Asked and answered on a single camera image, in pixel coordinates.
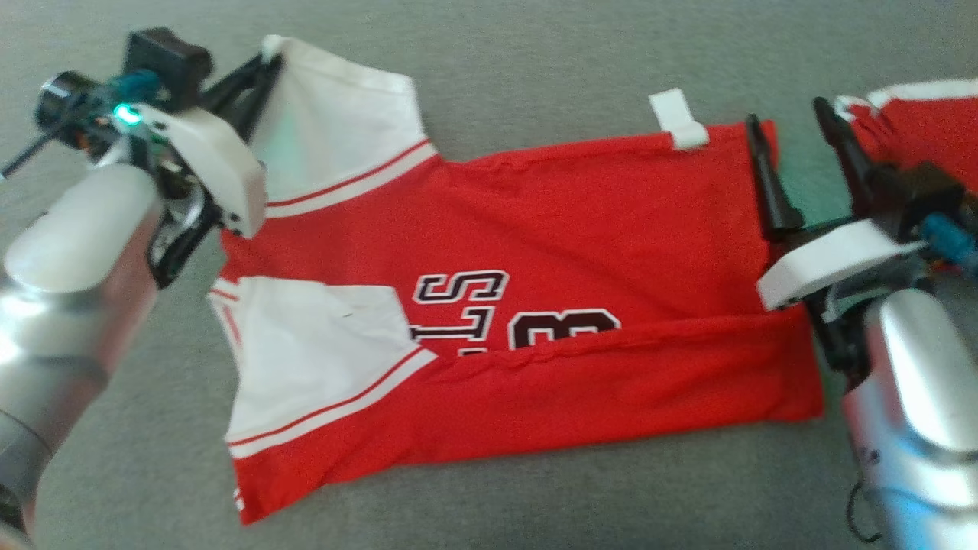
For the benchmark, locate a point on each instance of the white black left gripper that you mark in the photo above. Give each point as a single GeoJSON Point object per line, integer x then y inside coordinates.
{"type": "Point", "coordinates": [221, 168]}

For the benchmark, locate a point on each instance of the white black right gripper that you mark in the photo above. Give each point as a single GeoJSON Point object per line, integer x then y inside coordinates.
{"type": "Point", "coordinates": [825, 260]}

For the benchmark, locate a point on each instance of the red white basketball jersey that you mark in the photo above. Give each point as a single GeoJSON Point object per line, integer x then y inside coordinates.
{"type": "Point", "coordinates": [550, 229]}

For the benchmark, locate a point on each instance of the red white folded shorts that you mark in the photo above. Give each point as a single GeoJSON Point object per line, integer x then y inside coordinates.
{"type": "Point", "coordinates": [924, 122]}

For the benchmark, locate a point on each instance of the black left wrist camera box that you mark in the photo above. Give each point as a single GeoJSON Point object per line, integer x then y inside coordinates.
{"type": "Point", "coordinates": [168, 65]}

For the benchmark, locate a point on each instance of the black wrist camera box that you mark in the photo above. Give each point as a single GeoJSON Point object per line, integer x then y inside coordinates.
{"type": "Point", "coordinates": [932, 195]}
{"type": "Point", "coordinates": [168, 65]}

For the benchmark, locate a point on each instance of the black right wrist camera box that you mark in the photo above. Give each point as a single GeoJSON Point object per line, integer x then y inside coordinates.
{"type": "Point", "coordinates": [932, 195]}

